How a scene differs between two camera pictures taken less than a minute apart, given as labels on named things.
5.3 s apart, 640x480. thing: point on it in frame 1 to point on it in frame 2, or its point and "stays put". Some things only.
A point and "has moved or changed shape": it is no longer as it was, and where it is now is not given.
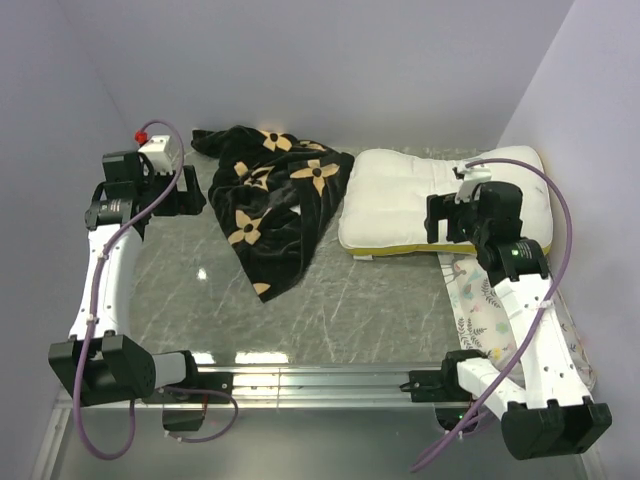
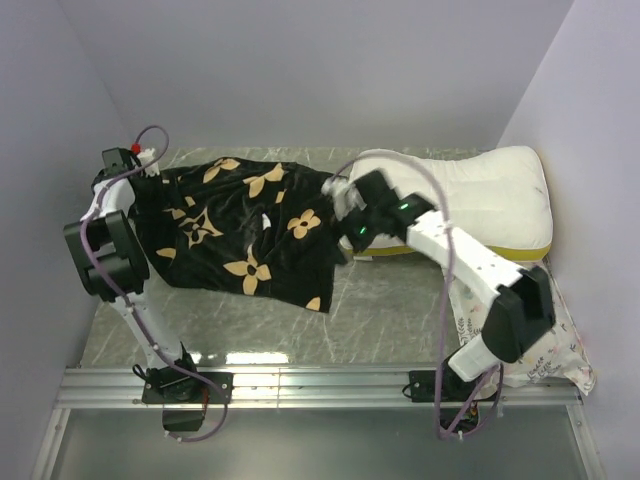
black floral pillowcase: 275,195 has moved or changed shape
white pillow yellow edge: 383,209 stays put
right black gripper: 435,211 to 344,228
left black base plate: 195,379 stays put
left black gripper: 188,202 to 159,203
